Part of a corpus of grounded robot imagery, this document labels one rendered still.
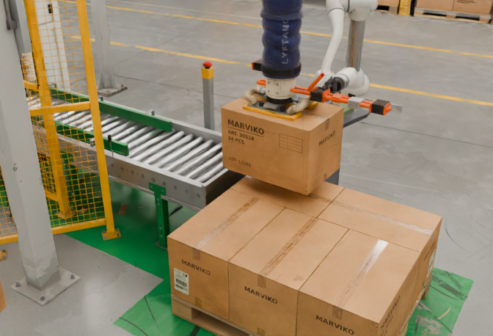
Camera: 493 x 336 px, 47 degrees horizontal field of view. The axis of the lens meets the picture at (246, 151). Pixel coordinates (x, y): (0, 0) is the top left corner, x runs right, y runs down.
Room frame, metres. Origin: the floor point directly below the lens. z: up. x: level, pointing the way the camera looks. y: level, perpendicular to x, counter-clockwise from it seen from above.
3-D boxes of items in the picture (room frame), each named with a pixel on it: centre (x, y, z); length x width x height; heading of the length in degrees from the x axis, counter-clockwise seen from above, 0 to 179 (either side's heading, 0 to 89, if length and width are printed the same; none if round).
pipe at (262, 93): (3.06, -0.20, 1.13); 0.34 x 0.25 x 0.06; 56
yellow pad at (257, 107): (2.98, -0.14, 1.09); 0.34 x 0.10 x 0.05; 56
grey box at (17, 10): (2.86, 1.19, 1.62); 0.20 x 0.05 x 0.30; 57
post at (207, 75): (3.95, 0.28, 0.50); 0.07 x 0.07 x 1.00; 57
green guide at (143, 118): (4.27, 1.21, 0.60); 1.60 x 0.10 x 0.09; 57
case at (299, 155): (3.05, -0.21, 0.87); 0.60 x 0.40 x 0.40; 55
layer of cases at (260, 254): (2.60, -0.34, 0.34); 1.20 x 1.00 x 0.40; 57
